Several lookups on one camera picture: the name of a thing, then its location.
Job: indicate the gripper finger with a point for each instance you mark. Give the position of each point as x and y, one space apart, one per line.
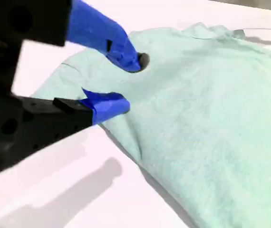
107 107
97 31

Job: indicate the pale green T-shirt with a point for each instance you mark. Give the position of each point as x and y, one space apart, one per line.
197 118

